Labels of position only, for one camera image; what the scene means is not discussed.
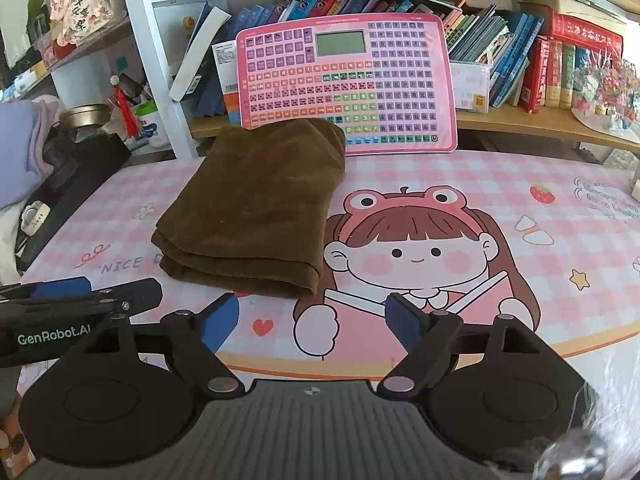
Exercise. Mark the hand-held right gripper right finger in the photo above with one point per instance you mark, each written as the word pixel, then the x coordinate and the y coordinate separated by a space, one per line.
pixel 402 322

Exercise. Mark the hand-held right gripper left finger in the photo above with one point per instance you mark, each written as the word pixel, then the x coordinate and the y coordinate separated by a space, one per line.
pixel 220 320

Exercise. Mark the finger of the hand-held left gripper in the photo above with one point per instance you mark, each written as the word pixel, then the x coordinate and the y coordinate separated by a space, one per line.
pixel 65 288
pixel 140 295

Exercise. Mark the brown velvet garment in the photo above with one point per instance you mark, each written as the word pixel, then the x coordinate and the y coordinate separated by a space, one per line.
pixel 250 210

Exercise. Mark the cream garment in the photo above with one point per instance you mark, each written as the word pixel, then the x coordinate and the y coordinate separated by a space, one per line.
pixel 7 240

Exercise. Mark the white wristwatch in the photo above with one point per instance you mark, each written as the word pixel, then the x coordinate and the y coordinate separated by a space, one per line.
pixel 35 215

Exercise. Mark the pink checked cartoon desk mat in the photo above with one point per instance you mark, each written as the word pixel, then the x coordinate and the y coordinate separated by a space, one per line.
pixel 500 260

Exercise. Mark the lavender cloth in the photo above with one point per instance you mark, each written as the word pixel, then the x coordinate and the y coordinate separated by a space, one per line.
pixel 20 150

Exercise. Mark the round metal tin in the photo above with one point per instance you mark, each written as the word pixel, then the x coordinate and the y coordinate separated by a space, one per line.
pixel 85 117

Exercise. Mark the red tassel ornament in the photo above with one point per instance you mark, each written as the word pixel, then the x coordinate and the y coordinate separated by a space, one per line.
pixel 125 110

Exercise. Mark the dark blue folders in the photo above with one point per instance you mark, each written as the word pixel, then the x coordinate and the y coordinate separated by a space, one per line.
pixel 207 97

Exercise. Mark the clear plastic bag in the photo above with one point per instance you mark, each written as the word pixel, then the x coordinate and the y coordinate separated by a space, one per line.
pixel 600 410

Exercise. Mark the pink learning tablet toy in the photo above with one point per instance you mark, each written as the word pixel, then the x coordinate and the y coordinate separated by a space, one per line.
pixel 390 95

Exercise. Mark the wooden bookshelf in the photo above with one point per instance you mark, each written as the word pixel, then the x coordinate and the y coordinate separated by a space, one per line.
pixel 525 120

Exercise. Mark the white orange small box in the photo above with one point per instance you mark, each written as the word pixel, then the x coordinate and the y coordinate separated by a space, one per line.
pixel 225 67

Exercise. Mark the clear plastic case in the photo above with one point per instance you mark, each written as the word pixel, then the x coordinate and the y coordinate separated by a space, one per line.
pixel 470 85

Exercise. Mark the thick white book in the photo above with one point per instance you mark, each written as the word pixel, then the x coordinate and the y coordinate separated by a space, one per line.
pixel 200 50

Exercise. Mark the yellow toy duck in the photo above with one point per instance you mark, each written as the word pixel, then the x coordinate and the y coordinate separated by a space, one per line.
pixel 188 26

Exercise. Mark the pink paper card ornament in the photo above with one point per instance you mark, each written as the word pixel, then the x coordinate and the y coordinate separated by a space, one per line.
pixel 82 0

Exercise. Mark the row of shelf books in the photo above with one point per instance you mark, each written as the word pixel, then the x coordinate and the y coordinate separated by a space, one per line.
pixel 505 50

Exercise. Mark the colourful flower ornament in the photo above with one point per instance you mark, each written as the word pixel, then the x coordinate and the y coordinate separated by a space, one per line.
pixel 605 90

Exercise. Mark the white shelf post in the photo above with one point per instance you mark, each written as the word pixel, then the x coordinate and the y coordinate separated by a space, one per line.
pixel 160 85

